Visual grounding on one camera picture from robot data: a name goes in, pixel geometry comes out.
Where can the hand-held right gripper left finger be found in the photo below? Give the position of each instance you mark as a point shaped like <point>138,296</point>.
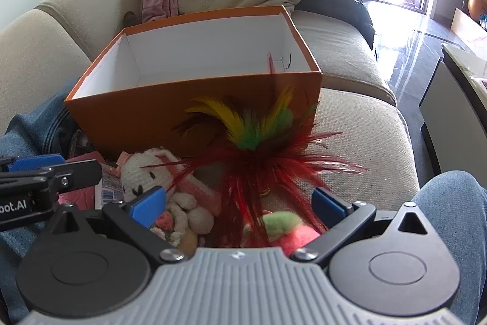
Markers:
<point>146,209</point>

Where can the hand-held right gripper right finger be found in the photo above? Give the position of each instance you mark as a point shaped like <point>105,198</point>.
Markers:
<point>329,207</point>

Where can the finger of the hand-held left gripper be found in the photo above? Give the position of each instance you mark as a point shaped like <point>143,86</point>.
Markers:
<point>76,172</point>
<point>38,162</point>

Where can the white bunny plush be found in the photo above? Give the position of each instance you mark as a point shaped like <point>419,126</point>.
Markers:
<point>140,172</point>

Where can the pink green fruit plush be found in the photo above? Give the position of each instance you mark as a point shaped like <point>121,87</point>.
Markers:
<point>300,237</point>

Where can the orange cardboard box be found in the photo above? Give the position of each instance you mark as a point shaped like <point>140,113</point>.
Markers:
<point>133,119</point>

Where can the red yellow feather toy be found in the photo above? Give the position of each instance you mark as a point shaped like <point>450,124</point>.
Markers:
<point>247,165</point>

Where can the person's left leg in jeans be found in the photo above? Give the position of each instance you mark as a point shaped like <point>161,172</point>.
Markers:
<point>34,127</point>

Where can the person's leg in jeans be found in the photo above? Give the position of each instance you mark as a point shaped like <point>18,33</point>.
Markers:
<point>34,127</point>
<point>464,203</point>

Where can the beige sofa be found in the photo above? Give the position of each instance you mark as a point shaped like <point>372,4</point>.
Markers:
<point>361,142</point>

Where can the person's right leg in jeans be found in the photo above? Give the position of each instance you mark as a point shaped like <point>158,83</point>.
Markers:
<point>464,203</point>

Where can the black jacket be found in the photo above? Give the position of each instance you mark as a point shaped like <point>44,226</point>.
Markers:
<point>338,1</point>

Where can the low beige cabinet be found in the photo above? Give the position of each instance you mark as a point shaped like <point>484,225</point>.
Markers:
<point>466,22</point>

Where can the copper vase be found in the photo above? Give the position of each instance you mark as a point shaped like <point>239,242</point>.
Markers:
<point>477,3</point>

